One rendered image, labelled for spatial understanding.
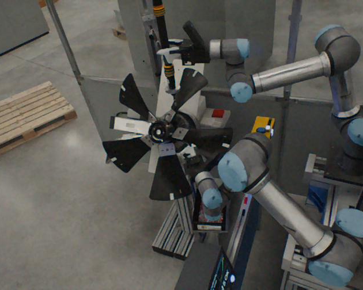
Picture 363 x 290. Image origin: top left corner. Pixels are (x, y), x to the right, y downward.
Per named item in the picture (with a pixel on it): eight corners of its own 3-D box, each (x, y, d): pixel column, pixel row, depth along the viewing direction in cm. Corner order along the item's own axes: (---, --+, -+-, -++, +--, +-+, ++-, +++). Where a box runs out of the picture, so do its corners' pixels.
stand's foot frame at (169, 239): (182, 191, 283) (181, 186, 278) (230, 202, 267) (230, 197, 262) (153, 251, 243) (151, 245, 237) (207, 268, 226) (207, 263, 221)
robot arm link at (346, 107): (342, 143, 147) (322, 45, 114) (330, 123, 158) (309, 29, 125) (369, 134, 143) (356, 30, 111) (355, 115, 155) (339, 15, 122)
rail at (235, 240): (259, 155, 196) (260, 146, 191) (265, 156, 194) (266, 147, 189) (216, 294, 137) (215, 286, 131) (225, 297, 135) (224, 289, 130)
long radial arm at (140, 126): (166, 123, 185) (158, 123, 174) (165, 136, 186) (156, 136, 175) (125, 117, 195) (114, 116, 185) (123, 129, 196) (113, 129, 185)
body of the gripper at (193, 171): (182, 156, 142) (190, 175, 133) (200, 150, 142) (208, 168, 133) (186, 168, 147) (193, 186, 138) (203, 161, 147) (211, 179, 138)
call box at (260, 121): (256, 129, 186) (256, 115, 179) (273, 132, 182) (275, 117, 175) (250, 147, 176) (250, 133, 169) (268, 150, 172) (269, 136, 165)
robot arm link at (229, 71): (228, 94, 127) (227, 69, 120) (225, 80, 135) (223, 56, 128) (247, 91, 126) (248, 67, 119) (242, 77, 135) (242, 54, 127)
